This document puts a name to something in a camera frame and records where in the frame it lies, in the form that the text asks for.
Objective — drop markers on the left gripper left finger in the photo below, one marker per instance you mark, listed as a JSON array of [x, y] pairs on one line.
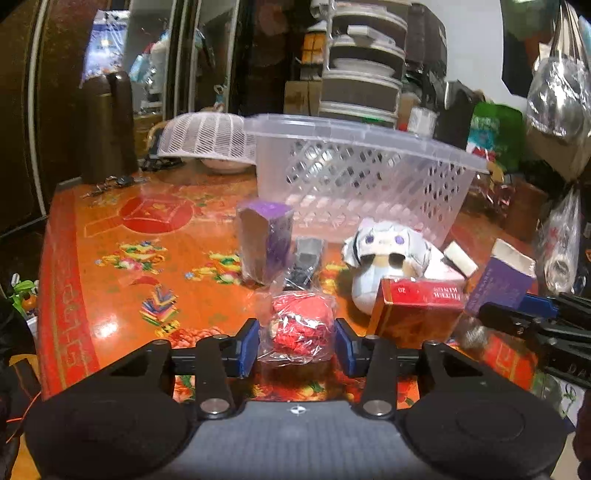
[[220, 355]]

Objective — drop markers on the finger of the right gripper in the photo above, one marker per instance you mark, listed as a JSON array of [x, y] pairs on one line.
[[566, 305], [515, 323]]

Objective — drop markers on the brown thermos flask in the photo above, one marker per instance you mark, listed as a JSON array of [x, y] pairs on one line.
[[106, 129]]

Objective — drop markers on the key bunch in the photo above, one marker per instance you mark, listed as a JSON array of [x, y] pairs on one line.
[[112, 183]]

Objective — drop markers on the tiered dish rack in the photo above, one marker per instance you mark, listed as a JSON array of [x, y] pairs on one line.
[[365, 61]]

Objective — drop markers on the dark wooden wardrobe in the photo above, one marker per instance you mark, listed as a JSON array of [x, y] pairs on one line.
[[43, 45]]

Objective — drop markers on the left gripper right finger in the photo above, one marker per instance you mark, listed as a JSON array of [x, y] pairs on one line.
[[359, 355]]

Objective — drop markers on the white bowl under cover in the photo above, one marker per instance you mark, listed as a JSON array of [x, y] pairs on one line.
[[225, 167]]

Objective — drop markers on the white mesh food cover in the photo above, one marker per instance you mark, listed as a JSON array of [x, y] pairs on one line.
[[208, 135]]

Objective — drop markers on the green shopping bag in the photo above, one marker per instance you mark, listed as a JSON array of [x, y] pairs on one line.
[[497, 133]]

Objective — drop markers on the clear plastic lattice basket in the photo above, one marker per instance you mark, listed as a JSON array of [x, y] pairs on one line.
[[335, 174]]

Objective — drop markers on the red item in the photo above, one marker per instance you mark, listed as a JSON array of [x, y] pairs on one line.
[[298, 327]]

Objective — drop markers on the white plush toy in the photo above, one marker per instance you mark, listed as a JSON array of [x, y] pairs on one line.
[[390, 249]]

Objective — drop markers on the purple-topped box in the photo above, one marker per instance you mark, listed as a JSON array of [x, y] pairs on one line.
[[264, 238]]

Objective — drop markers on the small black wrapped item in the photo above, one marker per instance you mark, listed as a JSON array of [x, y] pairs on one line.
[[307, 262]]

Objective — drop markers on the hanging clear plastic bag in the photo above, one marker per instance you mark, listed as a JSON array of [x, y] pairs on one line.
[[558, 101]]

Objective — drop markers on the red cigarette box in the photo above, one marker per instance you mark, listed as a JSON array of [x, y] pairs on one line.
[[412, 311]]

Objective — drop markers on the white eraser block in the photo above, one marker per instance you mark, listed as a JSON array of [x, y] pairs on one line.
[[460, 259]]

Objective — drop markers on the purple and white box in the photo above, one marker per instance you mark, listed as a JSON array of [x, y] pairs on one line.
[[506, 279]]

